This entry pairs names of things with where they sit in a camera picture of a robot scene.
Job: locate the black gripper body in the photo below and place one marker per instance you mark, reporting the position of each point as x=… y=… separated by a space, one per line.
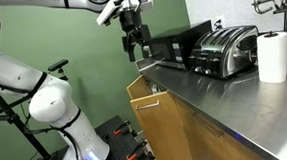
x=131 y=20

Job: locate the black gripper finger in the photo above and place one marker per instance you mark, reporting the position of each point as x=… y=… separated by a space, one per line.
x=129 y=50
x=147 y=48

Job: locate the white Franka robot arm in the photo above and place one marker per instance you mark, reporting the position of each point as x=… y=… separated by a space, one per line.
x=52 y=101

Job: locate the wooden closed cabinet door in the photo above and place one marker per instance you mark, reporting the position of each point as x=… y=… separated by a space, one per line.
x=219 y=148

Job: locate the black microwave oven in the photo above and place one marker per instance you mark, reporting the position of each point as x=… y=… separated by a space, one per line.
x=182 y=42

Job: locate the silver four-slot toaster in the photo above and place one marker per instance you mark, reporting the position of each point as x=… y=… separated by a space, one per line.
x=223 y=51

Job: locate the black orange clamp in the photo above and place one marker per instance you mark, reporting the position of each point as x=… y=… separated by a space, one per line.
x=136 y=151
x=122 y=127

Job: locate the black paper towel holder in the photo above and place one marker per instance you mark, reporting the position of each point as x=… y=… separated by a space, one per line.
x=271 y=34

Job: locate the white paper towel roll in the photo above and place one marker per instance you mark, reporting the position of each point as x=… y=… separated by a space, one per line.
x=271 y=57

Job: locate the metal hanging rack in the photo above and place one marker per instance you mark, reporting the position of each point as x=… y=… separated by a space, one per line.
x=265 y=4

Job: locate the black tripod stand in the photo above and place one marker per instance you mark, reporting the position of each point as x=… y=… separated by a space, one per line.
x=11 y=117

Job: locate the black camera on tripod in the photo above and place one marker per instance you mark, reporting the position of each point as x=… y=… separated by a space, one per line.
x=58 y=65

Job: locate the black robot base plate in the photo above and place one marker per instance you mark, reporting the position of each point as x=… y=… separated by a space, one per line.
x=119 y=145

